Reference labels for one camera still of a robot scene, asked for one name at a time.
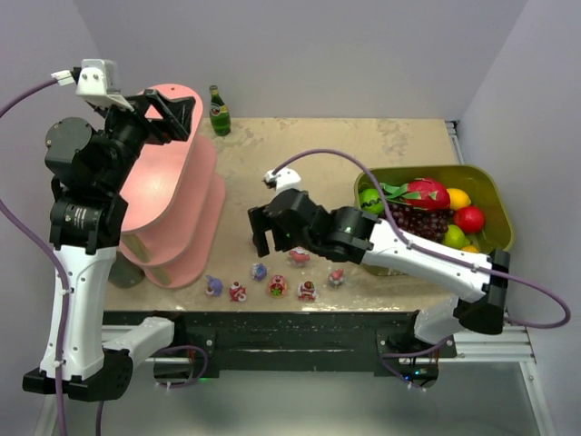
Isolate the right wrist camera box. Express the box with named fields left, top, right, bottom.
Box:
left=262, top=167, right=301, bottom=194

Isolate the red white cake toy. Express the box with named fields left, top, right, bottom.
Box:
left=229, top=282, right=247, bottom=302

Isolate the aluminium rail frame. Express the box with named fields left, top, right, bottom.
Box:
left=445, top=119, right=538, bottom=364

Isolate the pink bunny figure toy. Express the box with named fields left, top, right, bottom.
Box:
left=328, top=268, right=345, bottom=288

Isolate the strawberry cake toy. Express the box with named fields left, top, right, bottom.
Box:
left=297, top=281, right=318, bottom=302

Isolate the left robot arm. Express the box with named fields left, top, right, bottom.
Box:
left=23, top=89, right=195, bottom=402

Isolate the orange fruit toy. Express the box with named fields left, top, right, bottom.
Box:
left=462, top=244, right=480, bottom=253

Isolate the black base frame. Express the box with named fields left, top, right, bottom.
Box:
left=101, top=310, right=458, bottom=387

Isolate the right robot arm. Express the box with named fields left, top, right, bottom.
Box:
left=248, top=189, right=509, bottom=351

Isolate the red apple toy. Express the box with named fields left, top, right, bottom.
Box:
left=453, top=206, right=486, bottom=233

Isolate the olive green plastic bin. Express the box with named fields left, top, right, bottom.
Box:
left=371, top=165, right=514, bottom=254

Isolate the green pear toy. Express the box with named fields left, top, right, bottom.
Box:
left=441, top=224, right=470, bottom=250

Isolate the pink round cake toy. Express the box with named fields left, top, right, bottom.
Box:
left=268, top=274, right=288, bottom=298

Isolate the purple grape bunch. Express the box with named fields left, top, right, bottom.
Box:
left=389, top=203, right=454, bottom=243

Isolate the purple bunny figure toy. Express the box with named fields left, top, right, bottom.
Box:
left=251, top=263, right=268, bottom=282

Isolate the pink white cake toy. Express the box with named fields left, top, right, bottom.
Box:
left=289, top=247, right=310, bottom=267

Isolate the green glass bottle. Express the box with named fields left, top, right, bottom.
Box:
left=209, top=85, right=231, bottom=136

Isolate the pink dragon fruit toy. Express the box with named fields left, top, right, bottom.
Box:
left=379, top=178, right=450, bottom=212

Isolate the pink tiered shelf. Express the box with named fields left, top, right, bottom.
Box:
left=120, top=84, right=226, bottom=289

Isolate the yellow lemon toy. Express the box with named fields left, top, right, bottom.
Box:
left=447, top=188, right=472, bottom=211

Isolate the small purple bunny cupcake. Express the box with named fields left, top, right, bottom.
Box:
left=205, top=275, right=223, bottom=297

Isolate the green soap dispenser bottle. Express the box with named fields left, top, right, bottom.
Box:
left=108, top=252, right=145, bottom=289

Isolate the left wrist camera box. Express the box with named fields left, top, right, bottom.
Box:
left=75, top=59, right=133, bottom=112

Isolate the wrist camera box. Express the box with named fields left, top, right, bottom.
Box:
left=262, top=167, right=301, bottom=194
left=75, top=59, right=133, bottom=112

